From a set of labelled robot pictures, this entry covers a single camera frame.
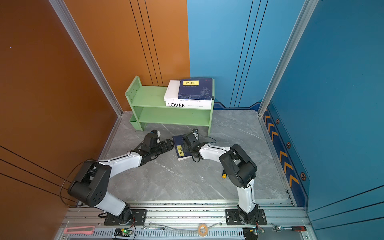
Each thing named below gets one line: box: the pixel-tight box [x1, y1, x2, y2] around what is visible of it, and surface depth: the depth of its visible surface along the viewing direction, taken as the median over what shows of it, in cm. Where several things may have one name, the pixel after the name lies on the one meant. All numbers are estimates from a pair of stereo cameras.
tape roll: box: [197, 223, 209, 237], surface depth 71 cm
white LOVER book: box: [165, 99, 212, 110], surface depth 84 cm
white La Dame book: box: [164, 80, 181, 100], surface depth 87 cm
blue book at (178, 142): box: [172, 134, 192, 161], surface depth 98 cm
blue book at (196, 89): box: [178, 78, 213, 100], surface depth 83 cm
